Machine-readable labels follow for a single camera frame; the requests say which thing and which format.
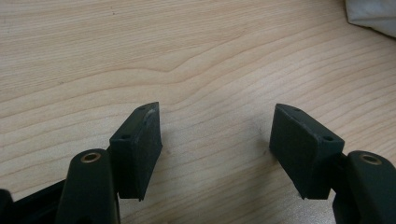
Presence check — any white cloth garment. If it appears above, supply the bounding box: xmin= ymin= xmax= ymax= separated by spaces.
xmin=344 ymin=0 xmax=396 ymax=39

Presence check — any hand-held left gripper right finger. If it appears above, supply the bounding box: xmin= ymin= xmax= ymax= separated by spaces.
xmin=269 ymin=103 xmax=346 ymax=201

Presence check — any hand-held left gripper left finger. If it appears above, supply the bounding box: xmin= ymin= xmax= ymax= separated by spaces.
xmin=108 ymin=101 xmax=163 ymax=202

